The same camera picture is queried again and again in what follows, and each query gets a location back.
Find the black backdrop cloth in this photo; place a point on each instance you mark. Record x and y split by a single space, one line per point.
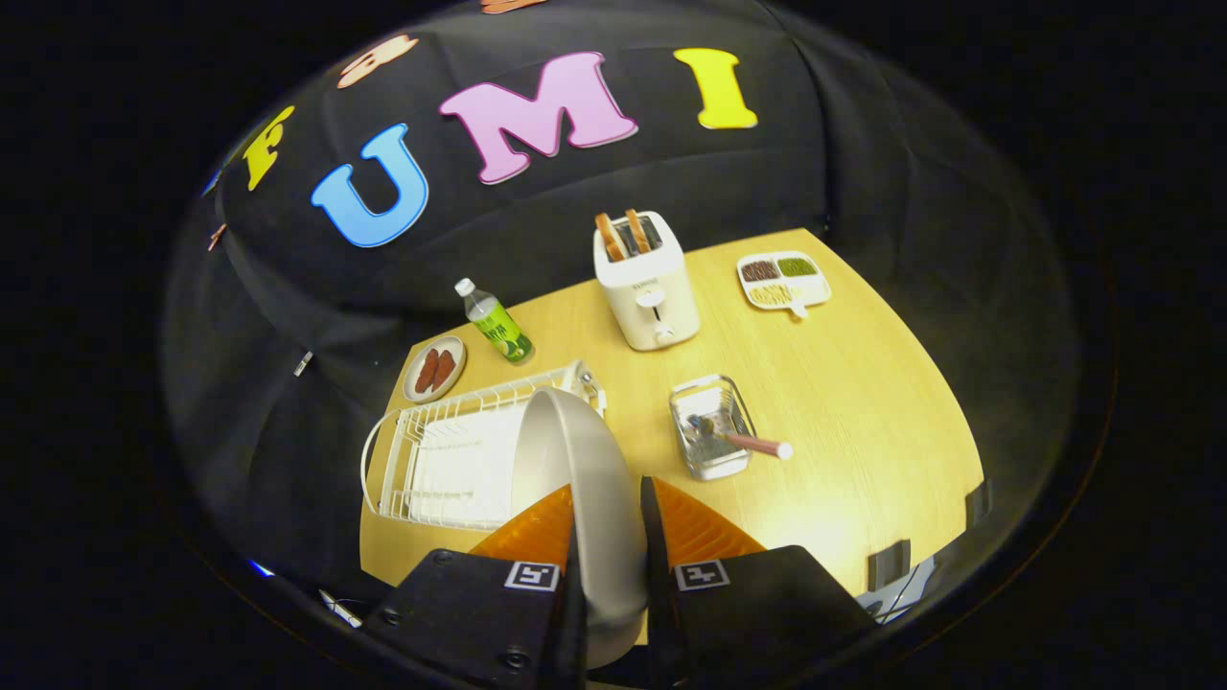
537 201

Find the small grey dish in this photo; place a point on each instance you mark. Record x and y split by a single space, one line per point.
414 383

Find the white clip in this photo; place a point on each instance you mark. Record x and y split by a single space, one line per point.
303 362

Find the toasted bread slice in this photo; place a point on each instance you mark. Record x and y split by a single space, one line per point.
637 231
610 238

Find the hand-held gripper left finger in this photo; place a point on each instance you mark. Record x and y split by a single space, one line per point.
578 613

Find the orange clip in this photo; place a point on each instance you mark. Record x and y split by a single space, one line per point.
217 237

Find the white divided bean tray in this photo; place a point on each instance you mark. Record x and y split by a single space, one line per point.
810 287

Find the red-brown meat piece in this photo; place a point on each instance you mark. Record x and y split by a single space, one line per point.
444 369
427 371

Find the white toaster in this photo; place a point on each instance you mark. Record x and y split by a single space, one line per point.
652 297

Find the white round plate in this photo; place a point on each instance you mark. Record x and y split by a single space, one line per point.
599 479

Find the green label drink bottle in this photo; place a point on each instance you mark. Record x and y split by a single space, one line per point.
498 326

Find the black table edge bracket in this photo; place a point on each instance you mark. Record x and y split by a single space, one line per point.
978 500
890 565

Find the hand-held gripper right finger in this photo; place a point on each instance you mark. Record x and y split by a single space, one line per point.
654 575

